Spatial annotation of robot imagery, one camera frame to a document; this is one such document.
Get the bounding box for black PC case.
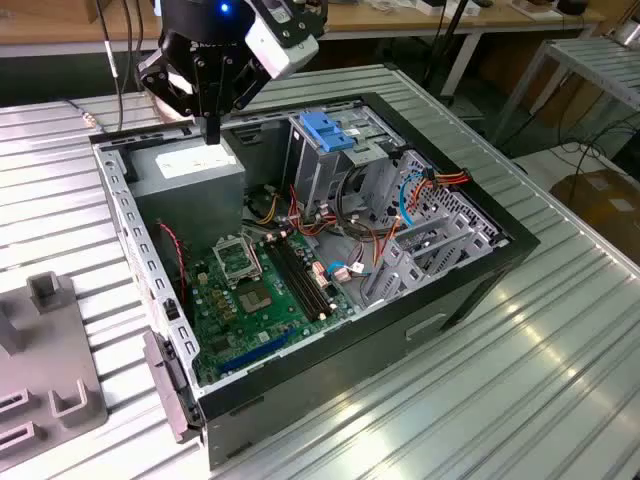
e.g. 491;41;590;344
88;91;542;471

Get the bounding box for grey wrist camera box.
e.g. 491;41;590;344
243;0;321;80

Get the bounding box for red black fan wire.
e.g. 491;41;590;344
157;219;190;306

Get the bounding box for yellow black power wire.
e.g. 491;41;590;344
247;192;281;226

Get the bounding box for grey plastic holder block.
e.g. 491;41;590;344
142;329;204;445

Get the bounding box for black case fan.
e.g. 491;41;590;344
153;219;197;326

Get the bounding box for thin metal locking lever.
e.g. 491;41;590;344
247;234;264;281

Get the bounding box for metal slat side table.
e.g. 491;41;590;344
492;37;640;146

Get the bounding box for metal socket cover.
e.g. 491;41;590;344
212;233;264;290

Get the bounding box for grey metal disk bay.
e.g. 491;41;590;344
359;149;511;309

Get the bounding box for red orange wire bundle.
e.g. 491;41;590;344
287;184;401;271

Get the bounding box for grey power supply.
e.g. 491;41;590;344
124;134;247;261

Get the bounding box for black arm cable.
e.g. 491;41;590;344
64;0;146;134

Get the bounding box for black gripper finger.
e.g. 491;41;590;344
213;52;275;146
134;33;216;146

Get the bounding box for orange red power wire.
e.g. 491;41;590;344
407;168;472;211

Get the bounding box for black RAM slot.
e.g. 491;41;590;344
274;238;334;317
263;242;321;322

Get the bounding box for grey parts rack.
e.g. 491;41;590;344
0;269;109;459

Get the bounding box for green motherboard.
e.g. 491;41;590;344
187;232;359;386

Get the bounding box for small white box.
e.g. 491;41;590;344
418;0;481;17

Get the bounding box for grey metal drive cage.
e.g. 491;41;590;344
287;104;406;221

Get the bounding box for black stand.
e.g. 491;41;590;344
424;0;481;106

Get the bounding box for short blue data wire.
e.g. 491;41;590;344
327;260;375;277

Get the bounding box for black wire loop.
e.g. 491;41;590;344
335;167;374;231

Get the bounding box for silver metal cylinder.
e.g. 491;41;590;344
612;19;640;49

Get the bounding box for blue expansion slot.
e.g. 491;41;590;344
215;325;297;376

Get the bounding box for large brown cardboard box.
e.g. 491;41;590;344
549;168;640;261

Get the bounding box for blue plastic bay bracket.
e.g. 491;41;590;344
299;112;357;155

